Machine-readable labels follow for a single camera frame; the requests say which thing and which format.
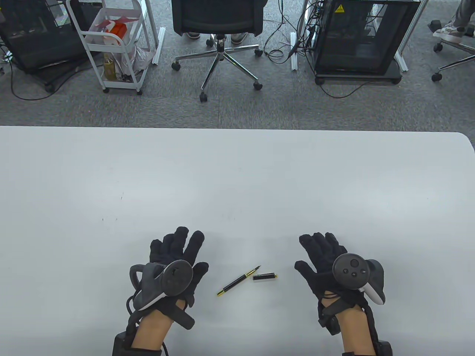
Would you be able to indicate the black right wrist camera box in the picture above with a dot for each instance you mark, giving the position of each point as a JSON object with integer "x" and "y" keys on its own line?
{"x": 385, "y": 349}

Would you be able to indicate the person's left forearm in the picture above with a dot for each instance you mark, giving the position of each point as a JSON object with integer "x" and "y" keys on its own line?
{"x": 152, "y": 332}

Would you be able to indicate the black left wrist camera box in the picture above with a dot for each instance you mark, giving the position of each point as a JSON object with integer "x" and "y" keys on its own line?
{"x": 121, "y": 345}

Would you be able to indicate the person's right hand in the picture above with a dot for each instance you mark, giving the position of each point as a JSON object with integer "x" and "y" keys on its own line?
{"x": 319, "y": 256}

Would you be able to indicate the aluminium frame leg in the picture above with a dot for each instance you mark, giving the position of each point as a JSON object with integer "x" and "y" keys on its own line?
{"x": 406, "y": 40}

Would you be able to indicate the black gold fountain pen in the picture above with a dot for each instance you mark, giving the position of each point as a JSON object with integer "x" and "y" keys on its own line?
{"x": 237, "y": 282}

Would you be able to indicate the office chair base with castors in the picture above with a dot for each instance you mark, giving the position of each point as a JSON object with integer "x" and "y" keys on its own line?
{"x": 454, "y": 63}

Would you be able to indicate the black computer tower case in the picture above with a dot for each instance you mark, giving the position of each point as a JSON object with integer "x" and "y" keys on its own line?
{"x": 356, "y": 37}

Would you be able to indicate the grey left hand controller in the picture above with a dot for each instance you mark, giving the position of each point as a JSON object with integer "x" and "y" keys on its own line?
{"x": 174, "y": 278}

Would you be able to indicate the yellow bottle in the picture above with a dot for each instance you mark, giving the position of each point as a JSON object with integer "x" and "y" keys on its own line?
{"x": 109, "y": 68}

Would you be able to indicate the clear plastic bag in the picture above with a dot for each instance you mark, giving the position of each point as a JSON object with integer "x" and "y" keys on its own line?
{"x": 139, "y": 59}

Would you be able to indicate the white plastic bag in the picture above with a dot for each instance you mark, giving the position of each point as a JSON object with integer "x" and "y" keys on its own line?
{"x": 99, "y": 23}

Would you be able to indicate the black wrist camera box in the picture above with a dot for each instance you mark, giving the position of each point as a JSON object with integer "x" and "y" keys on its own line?
{"x": 385, "y": 349}
{"x": 121, "y": 345}

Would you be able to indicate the person's left hand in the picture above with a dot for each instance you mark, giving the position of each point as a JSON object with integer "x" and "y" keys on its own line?
{"x": 178, "y": 244}

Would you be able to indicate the grey right hand controller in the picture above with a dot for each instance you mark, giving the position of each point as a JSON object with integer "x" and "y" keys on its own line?
{"x": 352, "y": 272}

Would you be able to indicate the grey hand controller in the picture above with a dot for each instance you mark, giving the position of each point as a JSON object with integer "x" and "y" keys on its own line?
{"x": 352, "y": 272}
{"x": 174, "y": 278}

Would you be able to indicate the orange box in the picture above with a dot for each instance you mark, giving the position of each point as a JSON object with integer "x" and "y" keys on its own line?
{"x": 119, "y": 29}

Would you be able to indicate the white metal trolley cart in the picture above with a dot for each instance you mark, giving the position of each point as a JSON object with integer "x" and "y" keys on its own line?
{"x": 97, "y": 40}

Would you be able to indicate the person's right forearm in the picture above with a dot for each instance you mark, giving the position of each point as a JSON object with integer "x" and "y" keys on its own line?
{"x": 356, "y": 333}

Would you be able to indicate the aluminium profile rail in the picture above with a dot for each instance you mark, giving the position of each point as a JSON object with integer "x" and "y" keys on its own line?
{"x": 294, "y": 52}
{"x": 159, "y": 44}

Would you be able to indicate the black mesh office chair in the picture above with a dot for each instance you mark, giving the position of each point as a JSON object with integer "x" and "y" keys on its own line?
{"x": 217, "y": 16}

